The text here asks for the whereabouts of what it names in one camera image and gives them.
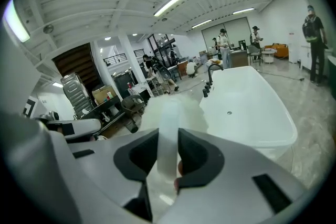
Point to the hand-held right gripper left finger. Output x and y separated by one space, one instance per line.
105 165

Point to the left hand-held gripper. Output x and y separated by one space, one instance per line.
56 128

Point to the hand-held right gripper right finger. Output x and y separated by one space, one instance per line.
236 165

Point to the white bathtub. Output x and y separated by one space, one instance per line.
249 112

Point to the white cloth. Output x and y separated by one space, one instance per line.
168 139

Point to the black bathtub faucet spout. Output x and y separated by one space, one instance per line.
211 70

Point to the dark green box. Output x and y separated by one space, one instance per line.
332 78

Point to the black cluttered desk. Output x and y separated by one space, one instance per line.
102 115

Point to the silver metal appliance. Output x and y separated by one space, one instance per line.
76 94

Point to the open cardboard box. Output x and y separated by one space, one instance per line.
103 94

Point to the black mesh waste bin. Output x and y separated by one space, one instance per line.
131 126

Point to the brown wicker chair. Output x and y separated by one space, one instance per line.
134 106

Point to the dark wooden staircase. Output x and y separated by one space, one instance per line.
78 65

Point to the marble pattern table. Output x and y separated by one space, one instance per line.
139 90

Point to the brown counter cabinet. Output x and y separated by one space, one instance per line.
238 59

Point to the round white coffee table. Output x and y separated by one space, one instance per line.
268 56

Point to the grey chair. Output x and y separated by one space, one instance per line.
254 52

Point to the orange sofa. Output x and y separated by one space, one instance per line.
277 50

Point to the long ceiling light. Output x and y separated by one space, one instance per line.
171 2
15 21
243 10
201 23

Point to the white water dispenser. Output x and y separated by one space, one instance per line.
294 47

